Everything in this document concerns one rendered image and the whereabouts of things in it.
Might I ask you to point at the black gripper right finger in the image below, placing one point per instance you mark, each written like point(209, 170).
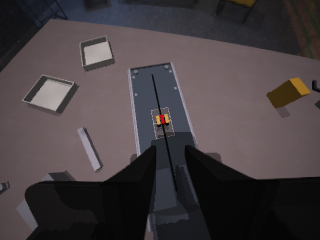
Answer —
point(235, 205)

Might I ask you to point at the light grey flat bar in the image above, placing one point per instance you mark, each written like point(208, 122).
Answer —
point(94, 159)
point(4, 186)

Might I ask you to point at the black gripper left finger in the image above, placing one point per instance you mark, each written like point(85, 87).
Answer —
point(122, 201)

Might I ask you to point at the black l-shaped rod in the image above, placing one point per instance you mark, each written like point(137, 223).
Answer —
point(314, 86)

